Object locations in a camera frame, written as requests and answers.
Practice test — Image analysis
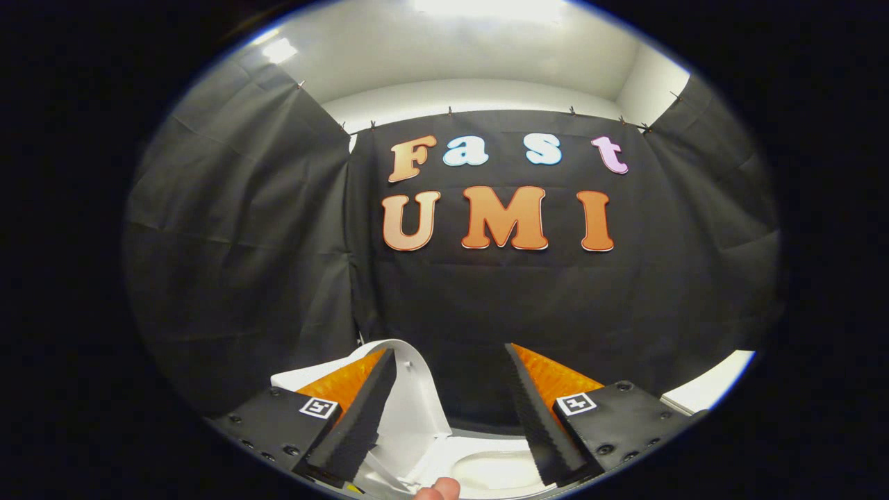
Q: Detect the white panelled door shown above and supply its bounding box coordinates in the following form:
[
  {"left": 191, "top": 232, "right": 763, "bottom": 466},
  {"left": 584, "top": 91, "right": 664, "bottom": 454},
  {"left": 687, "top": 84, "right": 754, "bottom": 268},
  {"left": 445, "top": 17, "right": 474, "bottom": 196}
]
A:
[{"left": 660, "top": 349, "right": 756, "bottom": 415}]

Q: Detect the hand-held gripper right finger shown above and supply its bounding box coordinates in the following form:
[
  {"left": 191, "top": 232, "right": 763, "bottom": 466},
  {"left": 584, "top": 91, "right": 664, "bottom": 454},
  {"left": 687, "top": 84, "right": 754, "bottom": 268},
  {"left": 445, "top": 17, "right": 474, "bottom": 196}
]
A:
[{"left": 504, "top": 342, "right": 709, "bottom": 487}]

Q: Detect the black backdrop cloth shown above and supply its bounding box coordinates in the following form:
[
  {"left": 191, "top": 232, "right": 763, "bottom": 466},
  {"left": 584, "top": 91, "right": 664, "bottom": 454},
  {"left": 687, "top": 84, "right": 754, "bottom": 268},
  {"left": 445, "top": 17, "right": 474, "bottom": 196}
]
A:
[{"left": 124, "top": 45, "right": 782, "bottom": 431}]

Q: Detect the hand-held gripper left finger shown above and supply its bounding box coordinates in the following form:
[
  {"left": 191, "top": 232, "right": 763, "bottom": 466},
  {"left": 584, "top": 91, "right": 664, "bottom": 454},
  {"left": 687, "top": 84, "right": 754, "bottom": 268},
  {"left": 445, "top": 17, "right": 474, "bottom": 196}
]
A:
[{"left": 208, "top": 347, "right": 398, "bottom": 490}]

